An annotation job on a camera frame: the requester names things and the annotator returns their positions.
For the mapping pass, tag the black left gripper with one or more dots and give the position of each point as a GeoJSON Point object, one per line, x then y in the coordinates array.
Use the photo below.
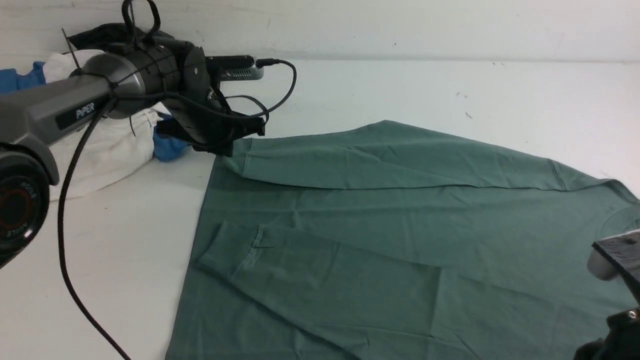
{"type": "Point", "coordinates": [196, 112]}

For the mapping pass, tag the green long-sleeve top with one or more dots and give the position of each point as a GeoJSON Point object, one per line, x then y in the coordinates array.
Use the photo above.
{"type": "Point", "coordinates": [393, 242]}

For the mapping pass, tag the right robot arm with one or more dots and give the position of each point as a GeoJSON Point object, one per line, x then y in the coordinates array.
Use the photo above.
{"type": "Point", "coordinates": [621, 343]}

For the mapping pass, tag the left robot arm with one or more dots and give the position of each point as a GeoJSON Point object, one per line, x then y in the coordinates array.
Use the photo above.
{"type": "Point", "coordinates": [119, 83]}

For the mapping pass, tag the blue garment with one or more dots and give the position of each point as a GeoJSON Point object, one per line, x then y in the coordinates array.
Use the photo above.
{"type": "Point", "coordinates": [172, 145]}

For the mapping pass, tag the white garment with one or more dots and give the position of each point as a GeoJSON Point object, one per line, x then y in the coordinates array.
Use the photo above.
{"type": "Point", "coordinates": [91, 173]}

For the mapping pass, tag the dark grey garment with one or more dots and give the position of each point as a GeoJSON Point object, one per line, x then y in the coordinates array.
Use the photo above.
{"type": "Point", "coordinates": [103, 36]}

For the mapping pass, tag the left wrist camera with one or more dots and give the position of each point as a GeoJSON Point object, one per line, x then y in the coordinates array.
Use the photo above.
{"type": "Point", "coordinates": [227, 68]}

